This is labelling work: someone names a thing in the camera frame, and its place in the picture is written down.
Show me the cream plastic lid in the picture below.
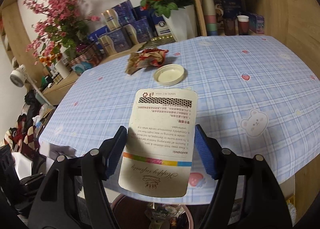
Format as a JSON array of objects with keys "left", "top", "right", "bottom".
[{"left": 153, "top": 64, "right": 184, "bottom": 86}]

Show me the white desk fan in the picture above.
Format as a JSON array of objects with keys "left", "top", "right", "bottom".
[{"left": 10, "top": 65, "right": 53, "bottom": 106}]

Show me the pile of clothes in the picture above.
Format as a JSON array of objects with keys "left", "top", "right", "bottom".
[{"left": 1, "top": 90, "right": 55, "bottom": 172}]

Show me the red paper cup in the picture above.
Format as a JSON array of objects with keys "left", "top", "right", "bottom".
[{"left": 237, "top": 15, "right": 249, "bottom": 35}]

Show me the red rose plant white pot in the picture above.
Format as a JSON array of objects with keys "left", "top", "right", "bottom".
[{"left": 134, "top": 0, "right": 198, "bottom": 42}]

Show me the brown round trash bin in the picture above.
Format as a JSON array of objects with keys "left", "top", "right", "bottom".
[{"left": 111, "top": 195, "right": 194, "bottom": 228}]

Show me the blue plaid tablecloth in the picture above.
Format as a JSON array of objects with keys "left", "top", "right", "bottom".
[{"left": 39, "top": 36, "right": 319, "bottom": 205}]

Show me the striped tin box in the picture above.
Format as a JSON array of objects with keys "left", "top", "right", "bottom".
[{"left": 69, "top": 42, "right": 104, "bottom": 76}]

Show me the brown red paper bag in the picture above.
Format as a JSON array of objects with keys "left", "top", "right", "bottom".
[{"left": 125, "top": 47, "right": 169, "bottom": 75}]

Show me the silver foil bag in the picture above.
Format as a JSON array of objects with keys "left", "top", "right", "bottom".
[{"left": 144, "top": 202, "right": 185, "bottom": 228}]

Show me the orange flowers white vase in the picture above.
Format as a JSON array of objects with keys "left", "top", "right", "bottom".
[{"left": 39, "top": 53, "right": 71, "bottom": 79}]

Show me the stack of pastel cups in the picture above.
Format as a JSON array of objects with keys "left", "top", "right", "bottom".
[{"left": 202, "top": 0, "right": 218, "bottom": 36}]

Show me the pink cherry blossom plant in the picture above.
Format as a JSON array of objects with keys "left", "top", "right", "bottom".
[{"left": 23, "top": 0, "right": 100, "bottom": 66}]

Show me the small purple box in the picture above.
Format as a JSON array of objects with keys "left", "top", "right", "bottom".
[{"left": 248, "top": 13, "right": 265, "bottom": 34}]

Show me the gold green tray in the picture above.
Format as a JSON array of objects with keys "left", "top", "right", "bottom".
[{"left": 150, "top": 34, "right": 176, "bottom": 46}]

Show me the white candle card packaging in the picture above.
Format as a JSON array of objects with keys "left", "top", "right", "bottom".
[{"left": 118, "top": 89, "right": 198, "bottom": 198}]

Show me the blue silver gift box right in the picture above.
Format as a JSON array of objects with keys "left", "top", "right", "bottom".
[{"left": 124, "top": 18, "right": 154, "bottom": 45}]

